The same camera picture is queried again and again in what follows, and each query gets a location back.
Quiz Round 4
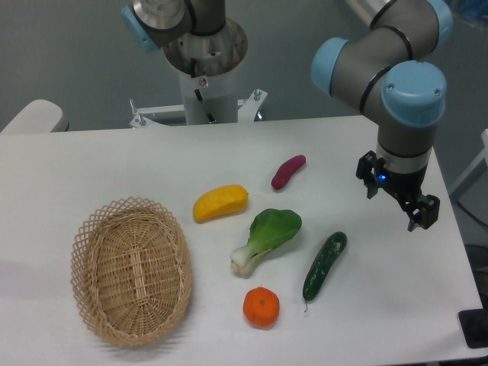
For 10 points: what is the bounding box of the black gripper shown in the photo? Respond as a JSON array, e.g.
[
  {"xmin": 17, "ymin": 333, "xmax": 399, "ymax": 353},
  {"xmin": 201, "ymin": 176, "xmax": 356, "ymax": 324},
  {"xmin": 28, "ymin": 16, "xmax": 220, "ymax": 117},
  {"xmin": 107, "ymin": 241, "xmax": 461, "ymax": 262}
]
[{"xmin": 356, "ymin": 149, "xmax": 440, "ymax": 232}]

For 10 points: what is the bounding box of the green cucumber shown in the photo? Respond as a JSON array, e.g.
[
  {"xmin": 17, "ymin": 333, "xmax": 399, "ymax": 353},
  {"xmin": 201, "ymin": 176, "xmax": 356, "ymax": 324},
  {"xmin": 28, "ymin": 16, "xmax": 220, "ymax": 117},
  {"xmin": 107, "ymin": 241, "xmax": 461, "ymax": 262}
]
[{"xmin": 302, "ymin": 231, "xmax": 348, "ymax": 310}]

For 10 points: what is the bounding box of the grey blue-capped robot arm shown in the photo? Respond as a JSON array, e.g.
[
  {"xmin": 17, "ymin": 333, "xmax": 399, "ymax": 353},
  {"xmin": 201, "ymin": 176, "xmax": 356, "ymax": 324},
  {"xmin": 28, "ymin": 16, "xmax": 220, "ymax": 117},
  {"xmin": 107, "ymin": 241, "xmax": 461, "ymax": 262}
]
[{"xmin": 121, "ymin": 1, "xmax": 453, "ymax": 229}]

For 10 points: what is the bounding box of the purple sweet potato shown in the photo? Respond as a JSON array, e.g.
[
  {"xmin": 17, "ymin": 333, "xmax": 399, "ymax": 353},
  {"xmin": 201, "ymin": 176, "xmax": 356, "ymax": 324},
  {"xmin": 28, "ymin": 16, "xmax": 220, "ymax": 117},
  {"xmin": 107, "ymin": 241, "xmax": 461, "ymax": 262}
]
[{"xmin": 271, "ymin": 155, "xmax": 307, "ymax": 191}]

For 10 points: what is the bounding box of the green bok choy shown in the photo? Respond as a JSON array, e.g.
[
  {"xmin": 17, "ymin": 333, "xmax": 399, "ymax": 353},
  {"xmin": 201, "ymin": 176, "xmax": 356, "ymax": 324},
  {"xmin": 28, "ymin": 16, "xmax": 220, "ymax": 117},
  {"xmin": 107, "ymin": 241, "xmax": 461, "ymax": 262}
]
[{"xmin": 230, "ymin": 208, "xmax": 302, "ymax": 278}]

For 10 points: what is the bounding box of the black device at table edge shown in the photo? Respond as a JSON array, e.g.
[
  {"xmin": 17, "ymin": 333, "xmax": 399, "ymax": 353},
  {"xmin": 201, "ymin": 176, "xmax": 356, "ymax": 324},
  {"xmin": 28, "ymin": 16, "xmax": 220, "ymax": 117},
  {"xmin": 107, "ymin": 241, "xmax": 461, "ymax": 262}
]
[{"xmin": 458, "ymin": 309, "xmax": 487, "ymax": 349}]

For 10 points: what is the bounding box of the yellow mango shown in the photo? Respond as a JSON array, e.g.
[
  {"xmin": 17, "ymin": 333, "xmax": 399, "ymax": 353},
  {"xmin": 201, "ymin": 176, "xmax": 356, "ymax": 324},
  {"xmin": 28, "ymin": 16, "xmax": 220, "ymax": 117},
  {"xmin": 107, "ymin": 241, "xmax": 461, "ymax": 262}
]
[{"xmin": 193, "ymin": 185, "xmax": 249, "ymax": 223}]

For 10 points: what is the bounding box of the orange tangerine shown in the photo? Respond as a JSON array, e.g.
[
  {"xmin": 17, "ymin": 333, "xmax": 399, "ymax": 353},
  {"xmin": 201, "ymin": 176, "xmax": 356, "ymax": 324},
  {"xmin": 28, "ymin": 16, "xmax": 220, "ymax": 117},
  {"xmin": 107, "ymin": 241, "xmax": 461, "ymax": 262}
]
[{"xmin": 242, "ymin": 287, "xmax": 280, "ymax": 328}]

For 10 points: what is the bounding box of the woven wicker basket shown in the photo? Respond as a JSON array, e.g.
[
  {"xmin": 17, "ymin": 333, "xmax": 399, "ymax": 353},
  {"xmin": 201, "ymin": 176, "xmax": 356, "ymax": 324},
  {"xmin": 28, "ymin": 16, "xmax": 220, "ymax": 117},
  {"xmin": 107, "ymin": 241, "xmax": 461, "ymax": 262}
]
[{"xmin": 71, "ymin": 197, "xmax": 192, "ymax": 347}]

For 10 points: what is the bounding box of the white chair armrest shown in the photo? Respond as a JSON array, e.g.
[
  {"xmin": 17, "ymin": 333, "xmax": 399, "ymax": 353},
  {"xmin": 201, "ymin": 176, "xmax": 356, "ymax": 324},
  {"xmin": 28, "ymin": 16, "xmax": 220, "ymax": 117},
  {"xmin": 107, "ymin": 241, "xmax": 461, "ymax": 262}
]
[{"xmin": 1, "ymin": 99, "xmax": 69, "ymax": 136}]

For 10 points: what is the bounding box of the white frame at right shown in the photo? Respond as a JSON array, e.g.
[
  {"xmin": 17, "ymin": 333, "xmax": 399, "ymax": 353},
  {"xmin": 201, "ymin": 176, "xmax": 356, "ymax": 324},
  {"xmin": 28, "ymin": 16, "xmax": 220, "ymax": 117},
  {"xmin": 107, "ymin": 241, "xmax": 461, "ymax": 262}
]
[{"xmin": 448, "ymin": 128, "xmax": 488, "ymax": 199}]

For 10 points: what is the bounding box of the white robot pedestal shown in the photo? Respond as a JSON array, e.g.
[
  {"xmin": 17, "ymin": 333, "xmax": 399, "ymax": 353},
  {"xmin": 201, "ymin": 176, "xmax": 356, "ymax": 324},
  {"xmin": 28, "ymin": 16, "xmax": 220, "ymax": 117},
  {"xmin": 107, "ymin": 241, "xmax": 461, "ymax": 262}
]
[{"xmin": 130, "ymin": 18, "xmax": 268, "ymax": 127}]

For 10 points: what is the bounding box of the black cable on pedestal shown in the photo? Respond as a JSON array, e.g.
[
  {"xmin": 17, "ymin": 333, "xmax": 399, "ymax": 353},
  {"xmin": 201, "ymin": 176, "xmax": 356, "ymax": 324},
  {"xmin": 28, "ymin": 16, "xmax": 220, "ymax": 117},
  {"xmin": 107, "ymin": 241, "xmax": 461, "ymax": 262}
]
[{"xmin": 189, "ymin": 57, "xmax": 217, "ymax": 125}]

